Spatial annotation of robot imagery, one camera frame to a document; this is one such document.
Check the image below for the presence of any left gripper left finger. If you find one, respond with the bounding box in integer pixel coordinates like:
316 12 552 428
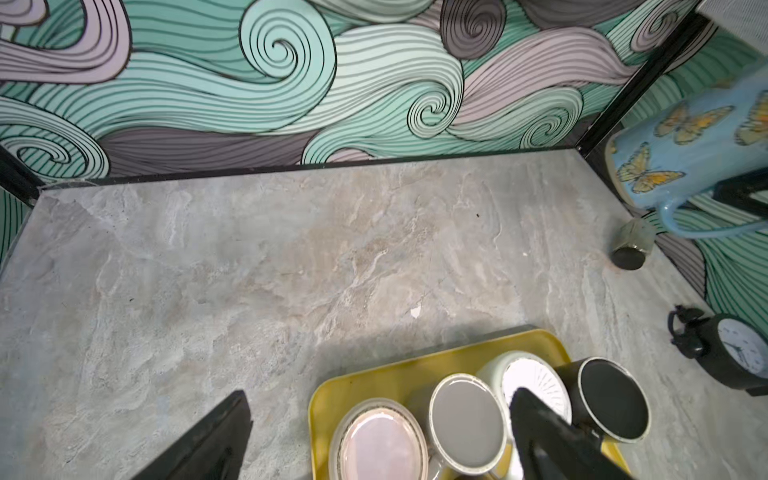
134 390 253 479

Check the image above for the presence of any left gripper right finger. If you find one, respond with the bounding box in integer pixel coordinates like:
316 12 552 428
509 388 631 479

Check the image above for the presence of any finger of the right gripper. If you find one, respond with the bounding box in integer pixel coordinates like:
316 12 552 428
712 168 767 219

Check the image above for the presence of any blue butterfly mug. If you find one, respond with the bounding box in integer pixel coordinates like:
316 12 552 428
604 64 767 239

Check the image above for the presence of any grey ceramic mug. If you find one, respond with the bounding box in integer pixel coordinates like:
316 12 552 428
406 373 507 479

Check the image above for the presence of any pink ceramic mug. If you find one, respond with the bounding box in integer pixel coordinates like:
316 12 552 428
328 398 429 479

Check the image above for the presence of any black ceramic mug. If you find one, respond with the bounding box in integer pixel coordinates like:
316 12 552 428
555 357 651 444

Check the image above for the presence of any white ribbed-base mug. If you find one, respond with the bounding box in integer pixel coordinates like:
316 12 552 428
476 351 572 423

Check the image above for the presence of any glass jar black lid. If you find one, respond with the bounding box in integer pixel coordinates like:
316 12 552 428
609 218 656 271

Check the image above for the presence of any yellow plastic tray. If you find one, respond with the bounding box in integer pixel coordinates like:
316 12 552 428
308 326 631 479

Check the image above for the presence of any black alarm clock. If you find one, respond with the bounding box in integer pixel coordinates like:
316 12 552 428
667 305 767 397

